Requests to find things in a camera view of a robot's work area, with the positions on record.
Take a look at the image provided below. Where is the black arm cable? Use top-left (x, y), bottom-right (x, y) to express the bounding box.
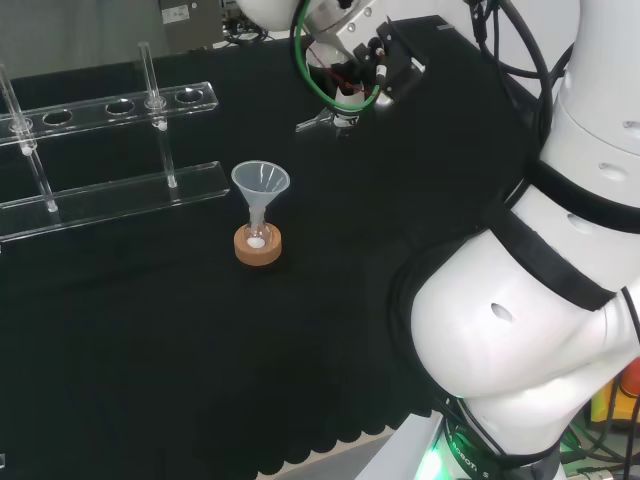
top-left (463, 0), bottom-right (577, 132)

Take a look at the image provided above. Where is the black table cloth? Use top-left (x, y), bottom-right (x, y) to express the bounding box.
top-left (0, 35), bottom-right (556, 480)

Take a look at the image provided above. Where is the cork ring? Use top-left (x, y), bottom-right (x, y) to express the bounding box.
top-left (233, 224), bottom-right (285, 267)

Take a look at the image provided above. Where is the clear acrylic funnel stand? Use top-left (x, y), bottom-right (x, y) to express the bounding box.
top-left (0, 41), bottom-right (232, 244)

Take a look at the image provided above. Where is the yellow stop button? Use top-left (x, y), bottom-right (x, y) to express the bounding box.
top-left (588, 355), bottom-right (640, 427)

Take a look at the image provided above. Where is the clear glass weighing funnel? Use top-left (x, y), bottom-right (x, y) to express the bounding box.
top-left (294, 107), bottom-right (362, 134)

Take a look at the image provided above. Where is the grey metal box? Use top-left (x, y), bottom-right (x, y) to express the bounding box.
top-left (158, 0), bottom-right (225, 54)

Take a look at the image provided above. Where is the translucent plastic funnel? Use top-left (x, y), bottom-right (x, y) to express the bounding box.
top-left (230, 159), bottom-right (292, 240)

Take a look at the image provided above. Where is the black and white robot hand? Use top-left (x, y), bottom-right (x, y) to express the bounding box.
top-left (303, 14), bottom-right (432, 132)

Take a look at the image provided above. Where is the green cable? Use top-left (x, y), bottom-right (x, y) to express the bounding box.
top-left (291, 0), bottom-right (379, 112)

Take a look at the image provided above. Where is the clear round-bottom flask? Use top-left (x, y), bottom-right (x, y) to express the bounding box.
top-left (246, 217), bottom-right (274, 251)

